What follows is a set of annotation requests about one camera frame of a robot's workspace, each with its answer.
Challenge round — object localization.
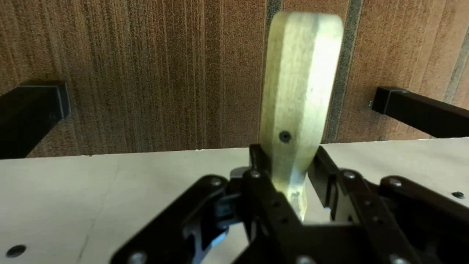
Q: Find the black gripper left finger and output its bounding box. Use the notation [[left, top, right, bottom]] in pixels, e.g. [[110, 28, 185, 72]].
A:
[[110, 144, 305, 264]]

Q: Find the black right bracket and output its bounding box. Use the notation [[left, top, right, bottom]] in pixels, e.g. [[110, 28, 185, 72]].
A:
[[368, 85, 469, 139]]

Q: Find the beige foosball table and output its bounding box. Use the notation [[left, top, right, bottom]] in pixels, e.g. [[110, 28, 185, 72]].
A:
[[0, 138, 469, 264]]

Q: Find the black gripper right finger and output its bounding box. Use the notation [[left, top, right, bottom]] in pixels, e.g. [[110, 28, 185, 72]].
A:
[[308, 145, 469, 264]]

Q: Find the black bracket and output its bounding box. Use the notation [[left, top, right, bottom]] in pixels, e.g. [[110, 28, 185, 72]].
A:
[[368, 85, 469, 139], [0, 81, 71, 161]]

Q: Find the black left bracket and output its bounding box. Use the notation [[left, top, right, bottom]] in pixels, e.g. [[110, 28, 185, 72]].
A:
[[0, 81, 71, 161]]

